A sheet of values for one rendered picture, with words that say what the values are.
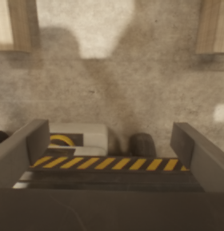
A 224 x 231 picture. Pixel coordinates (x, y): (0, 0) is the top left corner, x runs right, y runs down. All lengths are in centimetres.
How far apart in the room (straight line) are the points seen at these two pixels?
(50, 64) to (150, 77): 32
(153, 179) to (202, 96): 40
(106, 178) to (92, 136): 20
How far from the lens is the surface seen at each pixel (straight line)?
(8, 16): 51
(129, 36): 54
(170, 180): 29
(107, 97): 55
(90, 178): 28
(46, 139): 16
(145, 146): 46
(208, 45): 53
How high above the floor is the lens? 53
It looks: 72 degrees down
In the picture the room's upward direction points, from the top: 179 degrees counter-clockwise
